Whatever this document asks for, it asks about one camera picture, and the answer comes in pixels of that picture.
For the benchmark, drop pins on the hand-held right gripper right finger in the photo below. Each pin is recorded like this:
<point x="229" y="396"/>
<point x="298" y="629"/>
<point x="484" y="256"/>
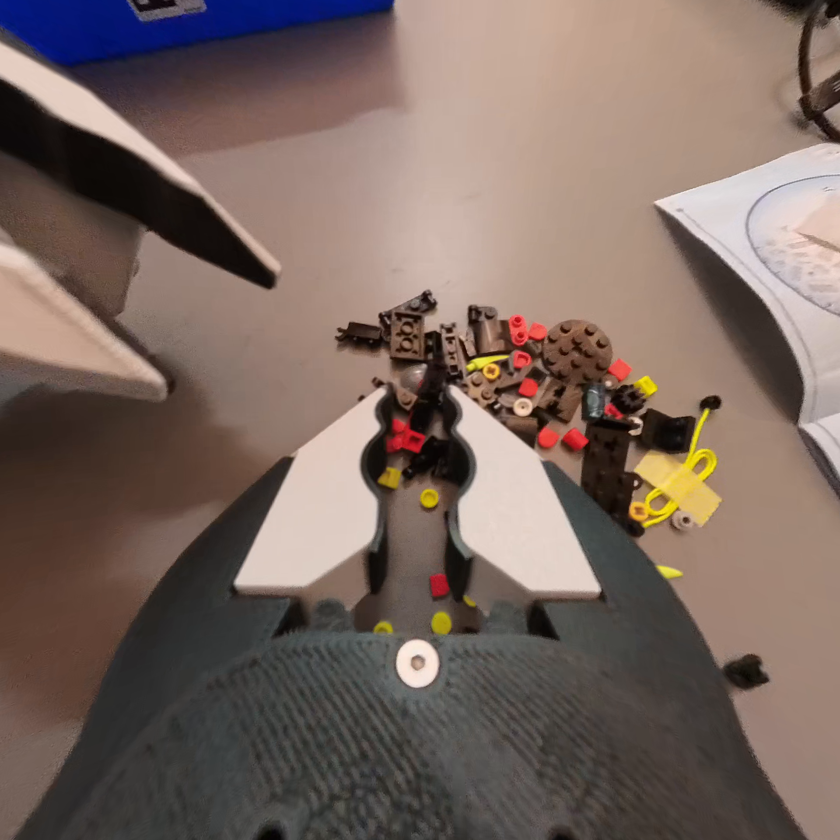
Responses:
<point x="525" y="525"/>

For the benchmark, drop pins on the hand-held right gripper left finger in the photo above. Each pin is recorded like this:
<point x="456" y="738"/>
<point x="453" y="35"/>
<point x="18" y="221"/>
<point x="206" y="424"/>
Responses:
<point x="315" y="518"/>

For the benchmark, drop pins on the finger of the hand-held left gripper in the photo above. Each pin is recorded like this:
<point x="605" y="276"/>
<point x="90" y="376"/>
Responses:
<point x="59" y="328"/>
<point x="131" y="170"/>

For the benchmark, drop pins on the pile of lego pieces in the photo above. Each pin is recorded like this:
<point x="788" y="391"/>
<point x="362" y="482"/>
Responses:
<point x="577" y="367"/>

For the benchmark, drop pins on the small yellow pointed lego piece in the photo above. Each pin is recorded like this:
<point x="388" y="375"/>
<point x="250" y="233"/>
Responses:
<point x="669" y="571"/>

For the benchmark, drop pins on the small black lego piece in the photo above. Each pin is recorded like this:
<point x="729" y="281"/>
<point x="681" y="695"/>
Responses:
<point x="745" y="670"/>

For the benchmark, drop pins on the lego instruction booklet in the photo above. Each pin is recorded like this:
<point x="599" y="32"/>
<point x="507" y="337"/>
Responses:
<point x="754" y="262"/>

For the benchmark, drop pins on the blue storage bin with tag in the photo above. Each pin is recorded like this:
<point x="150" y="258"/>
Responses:
<point x="229" y="26"/>

